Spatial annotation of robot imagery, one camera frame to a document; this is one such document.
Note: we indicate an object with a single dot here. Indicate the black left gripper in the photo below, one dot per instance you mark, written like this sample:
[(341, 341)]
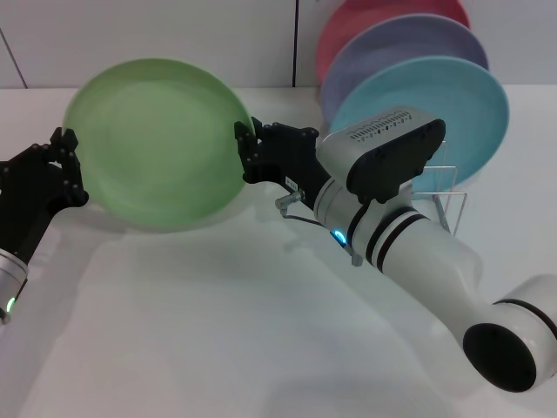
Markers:
[(30, 191)]

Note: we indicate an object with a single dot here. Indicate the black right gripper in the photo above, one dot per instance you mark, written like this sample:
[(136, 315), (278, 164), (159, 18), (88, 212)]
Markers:
[(291, 161)]

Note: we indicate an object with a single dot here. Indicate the green plate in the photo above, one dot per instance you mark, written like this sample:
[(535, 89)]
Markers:
[(161, 143)]

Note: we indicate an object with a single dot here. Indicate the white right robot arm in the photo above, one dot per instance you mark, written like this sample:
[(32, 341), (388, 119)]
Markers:
[(426, 257)]

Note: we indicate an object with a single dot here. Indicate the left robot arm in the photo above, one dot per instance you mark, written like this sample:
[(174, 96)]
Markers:
[(11, 283)]

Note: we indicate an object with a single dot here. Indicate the red plate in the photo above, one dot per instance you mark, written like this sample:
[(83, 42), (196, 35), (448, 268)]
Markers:
[(348, 26)]

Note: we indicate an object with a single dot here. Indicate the purple plate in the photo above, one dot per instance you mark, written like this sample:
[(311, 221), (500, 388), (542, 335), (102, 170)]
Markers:
[(391, 48)]

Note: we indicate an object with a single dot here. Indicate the light blue plate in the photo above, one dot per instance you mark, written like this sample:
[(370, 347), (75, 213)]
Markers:
[(435, 91)]

